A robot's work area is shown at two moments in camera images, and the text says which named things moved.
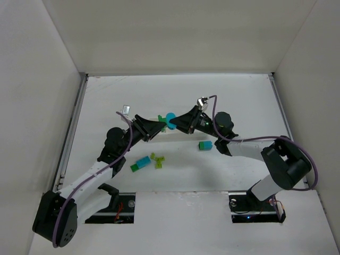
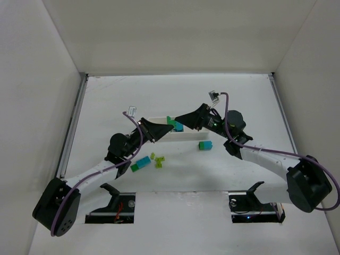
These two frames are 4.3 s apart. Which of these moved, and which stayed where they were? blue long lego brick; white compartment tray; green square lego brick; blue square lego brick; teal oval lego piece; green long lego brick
Moved: green long lego brick; teal oval lego piece
Stayed: white compartment tray; blue long lego brick; blue square lego brick; green square lego brick
